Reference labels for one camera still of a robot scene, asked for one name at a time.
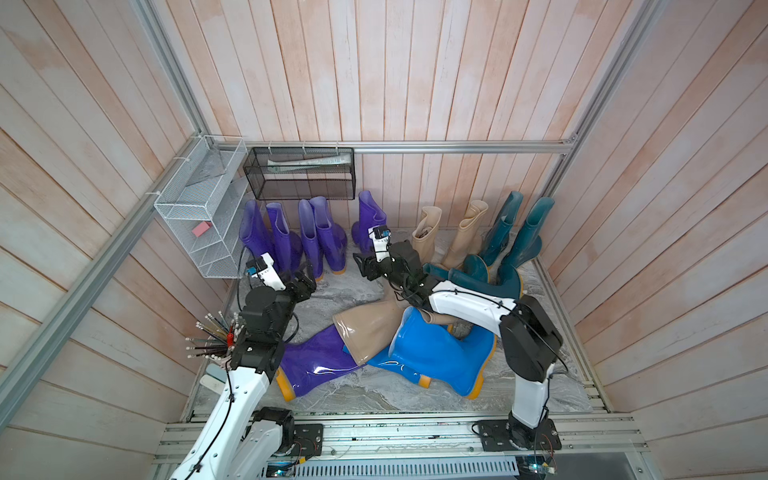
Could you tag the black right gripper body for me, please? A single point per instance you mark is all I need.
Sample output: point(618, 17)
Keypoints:
point(372, 268)

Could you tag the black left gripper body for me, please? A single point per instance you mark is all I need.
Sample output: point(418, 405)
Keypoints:
point(295, 293)

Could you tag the purple rain boot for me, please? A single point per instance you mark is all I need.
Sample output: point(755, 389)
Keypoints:
point(310, 238)
point(332, 237)
point(370, 215)
point(314, 362)
point(253, 232)
point(287, 245)

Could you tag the purple rain boot back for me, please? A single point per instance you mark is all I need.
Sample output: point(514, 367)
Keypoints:
point(370, 215)

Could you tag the teal rain boot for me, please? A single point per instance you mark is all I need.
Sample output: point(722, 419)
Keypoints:
point(497, 238)
point(508, 283)
point(528, 243)
point(476, 268)

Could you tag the beige rain boot large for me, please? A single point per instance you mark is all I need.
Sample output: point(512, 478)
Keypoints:
point(369, 328)

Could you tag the blue rain boot front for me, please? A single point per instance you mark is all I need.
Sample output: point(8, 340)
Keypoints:
point(430, 350)

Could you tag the blue rain boot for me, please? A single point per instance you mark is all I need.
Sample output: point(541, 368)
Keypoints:
point(382, 361)
point(430, 350)

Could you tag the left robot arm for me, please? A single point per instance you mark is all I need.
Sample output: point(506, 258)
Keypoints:
point(238, 439)

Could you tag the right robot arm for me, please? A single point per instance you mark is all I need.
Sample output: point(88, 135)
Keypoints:
point(530, 341)

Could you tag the beige rain boot lying small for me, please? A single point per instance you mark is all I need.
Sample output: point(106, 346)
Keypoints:
point(437, 318)

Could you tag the cup of pens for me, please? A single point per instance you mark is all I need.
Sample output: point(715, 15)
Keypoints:
point(218, 340)

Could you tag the pink eraser block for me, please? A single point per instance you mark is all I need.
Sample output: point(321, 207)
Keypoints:
point(201, 228)

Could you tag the paper sheet in basket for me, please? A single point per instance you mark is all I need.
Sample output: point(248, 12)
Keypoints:
point(322, 164)

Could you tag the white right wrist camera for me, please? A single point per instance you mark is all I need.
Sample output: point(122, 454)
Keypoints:
point(380, 238)

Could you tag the black mesh wall basket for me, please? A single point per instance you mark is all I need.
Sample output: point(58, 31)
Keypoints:
point(269, 187)

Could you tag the white wire wall shelf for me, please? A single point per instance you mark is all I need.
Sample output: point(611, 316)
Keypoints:
point(205, 185)

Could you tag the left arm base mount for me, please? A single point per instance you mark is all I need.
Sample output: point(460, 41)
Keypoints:
point(301, 440)

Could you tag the aluminium frame rails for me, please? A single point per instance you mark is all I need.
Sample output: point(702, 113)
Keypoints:
point(100, 98)

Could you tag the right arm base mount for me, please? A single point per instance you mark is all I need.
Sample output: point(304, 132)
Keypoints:
point(513, 435)

